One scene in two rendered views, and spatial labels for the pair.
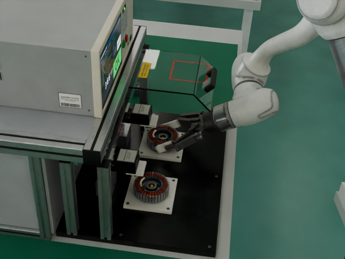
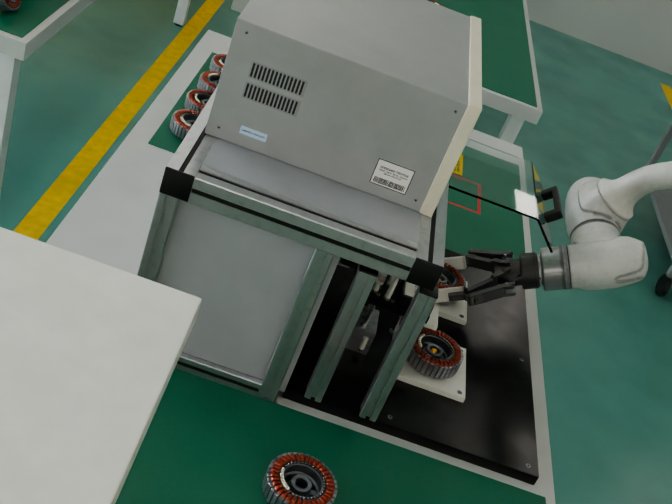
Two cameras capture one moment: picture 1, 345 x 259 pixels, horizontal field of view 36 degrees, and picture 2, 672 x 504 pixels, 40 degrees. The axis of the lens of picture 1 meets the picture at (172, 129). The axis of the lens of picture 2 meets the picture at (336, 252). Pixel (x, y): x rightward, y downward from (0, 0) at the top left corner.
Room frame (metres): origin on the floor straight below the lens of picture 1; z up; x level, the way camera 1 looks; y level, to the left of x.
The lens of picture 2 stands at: (-0.16, 0.54, 1.83)
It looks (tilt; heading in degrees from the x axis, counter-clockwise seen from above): 32 degrees down; 350
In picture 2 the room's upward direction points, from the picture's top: 22 degrees clockwise
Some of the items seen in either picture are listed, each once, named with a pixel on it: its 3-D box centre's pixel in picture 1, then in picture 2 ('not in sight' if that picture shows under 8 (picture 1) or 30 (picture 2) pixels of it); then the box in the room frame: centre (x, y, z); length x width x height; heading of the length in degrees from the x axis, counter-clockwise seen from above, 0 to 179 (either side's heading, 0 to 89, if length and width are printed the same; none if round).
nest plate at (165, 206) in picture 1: (151, 192); (428, 361); (1.21, 0.06, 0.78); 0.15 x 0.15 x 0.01; 85
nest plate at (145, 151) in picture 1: (162, 144); (433, 290); (1.45, 0.03, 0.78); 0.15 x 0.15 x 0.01; 85
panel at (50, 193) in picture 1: (80, 124); (335, 224); (1.35, 0.30, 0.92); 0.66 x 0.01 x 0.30; 175
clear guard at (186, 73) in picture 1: (164, 77); (479, 182); (1.48, 0.04, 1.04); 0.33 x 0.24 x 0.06; 85
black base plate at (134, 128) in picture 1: (152, 170); (420, 328); (1.33, 0.06, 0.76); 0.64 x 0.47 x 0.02; 175
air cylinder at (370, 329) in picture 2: (106, 182); (360, 328); (1.22, 0.20, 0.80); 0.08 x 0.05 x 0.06; 175
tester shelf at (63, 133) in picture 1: (55, 76); (331, 135); (1.36, 0.36, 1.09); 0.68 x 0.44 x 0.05; 175
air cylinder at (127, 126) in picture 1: (121, 134); not in sight; (1.46, 0.18, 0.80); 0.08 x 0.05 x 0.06; 175
